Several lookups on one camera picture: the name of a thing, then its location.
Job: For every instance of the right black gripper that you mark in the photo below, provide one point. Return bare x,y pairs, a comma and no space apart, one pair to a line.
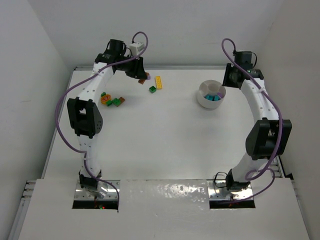
227,75

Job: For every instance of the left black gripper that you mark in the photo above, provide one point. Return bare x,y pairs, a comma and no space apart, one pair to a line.
135,66

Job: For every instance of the brown and purple lego stack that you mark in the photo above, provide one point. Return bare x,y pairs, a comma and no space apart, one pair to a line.
142,81

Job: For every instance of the purple lego plate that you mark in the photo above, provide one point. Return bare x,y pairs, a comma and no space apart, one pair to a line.
220,95

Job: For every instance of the dark green lego brick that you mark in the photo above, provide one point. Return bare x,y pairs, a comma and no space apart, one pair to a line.
152,89

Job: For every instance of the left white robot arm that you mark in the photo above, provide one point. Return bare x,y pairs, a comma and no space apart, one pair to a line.
83,112

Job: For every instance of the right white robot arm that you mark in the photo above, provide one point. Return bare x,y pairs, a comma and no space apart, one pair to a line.
270,133

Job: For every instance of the yellow long lego brick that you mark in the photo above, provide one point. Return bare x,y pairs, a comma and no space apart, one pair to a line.
158,83

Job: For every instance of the white round divided container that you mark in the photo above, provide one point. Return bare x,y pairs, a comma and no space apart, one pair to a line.
210,87

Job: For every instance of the brown lego tile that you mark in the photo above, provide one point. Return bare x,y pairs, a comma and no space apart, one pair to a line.
121,99

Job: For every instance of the orange round lego piece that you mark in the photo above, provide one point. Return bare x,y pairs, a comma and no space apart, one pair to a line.
105,98

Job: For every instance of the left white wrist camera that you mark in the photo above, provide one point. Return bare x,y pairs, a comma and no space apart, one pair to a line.
136,48

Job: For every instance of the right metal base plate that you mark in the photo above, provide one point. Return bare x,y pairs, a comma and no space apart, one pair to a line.
218,192

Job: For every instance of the metal base plate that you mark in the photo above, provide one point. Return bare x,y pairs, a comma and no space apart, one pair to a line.
218,192
103,192

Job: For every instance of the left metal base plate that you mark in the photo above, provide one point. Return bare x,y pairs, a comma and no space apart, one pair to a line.
103,192

